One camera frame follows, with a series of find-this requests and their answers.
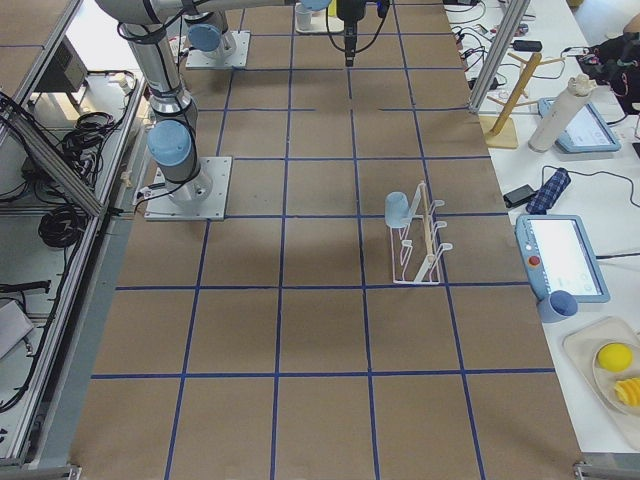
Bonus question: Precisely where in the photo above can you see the blue plastic cup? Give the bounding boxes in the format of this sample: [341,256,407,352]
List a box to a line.
[384,191,412,229]

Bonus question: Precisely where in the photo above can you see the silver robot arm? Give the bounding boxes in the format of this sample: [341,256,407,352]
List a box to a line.
[185,11,236,59]
[98,1,290,220]

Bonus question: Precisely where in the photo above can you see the aluminium frame post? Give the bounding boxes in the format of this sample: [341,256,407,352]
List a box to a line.
[468,0,530,114]

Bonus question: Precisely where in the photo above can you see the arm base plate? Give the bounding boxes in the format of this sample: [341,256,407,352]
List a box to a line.
[144,156,232,221]
[186,25,250,70]

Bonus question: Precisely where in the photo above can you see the white wire cup rack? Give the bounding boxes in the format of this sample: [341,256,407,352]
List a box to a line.
[386,181,453,285]

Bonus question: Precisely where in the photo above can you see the cream tray on desk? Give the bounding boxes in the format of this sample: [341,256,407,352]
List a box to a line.
[562,315,640,416]

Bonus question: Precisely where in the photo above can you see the blue cup on desk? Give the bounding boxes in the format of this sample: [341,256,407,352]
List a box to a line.
[537,290,578,323]

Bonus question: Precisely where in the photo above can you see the yellow toy lemon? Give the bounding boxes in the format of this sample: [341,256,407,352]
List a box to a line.
[596,343,633,373]

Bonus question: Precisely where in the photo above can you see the wooden mug tree stand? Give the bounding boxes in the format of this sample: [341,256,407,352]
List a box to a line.
[479,52,563,149]

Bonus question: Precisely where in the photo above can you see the black smartphone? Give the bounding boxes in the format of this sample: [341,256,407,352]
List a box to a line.
[503,184,537,209]

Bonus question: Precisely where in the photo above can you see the cream plastic tray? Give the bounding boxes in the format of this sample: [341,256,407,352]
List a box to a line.
[295,17,344,35]

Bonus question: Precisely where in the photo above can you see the yellow sliced toy fruit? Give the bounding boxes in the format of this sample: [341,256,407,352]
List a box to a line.
[614,377,640,407]

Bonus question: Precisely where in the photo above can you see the blue teach pendant tablet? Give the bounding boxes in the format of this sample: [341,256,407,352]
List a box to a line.
[515,215,610,303]

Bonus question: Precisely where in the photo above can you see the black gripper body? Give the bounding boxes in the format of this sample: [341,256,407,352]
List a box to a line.
[336,0,390,36]

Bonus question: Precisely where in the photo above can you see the grey plastic cup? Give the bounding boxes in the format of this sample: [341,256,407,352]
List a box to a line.
[295,3,313,32]

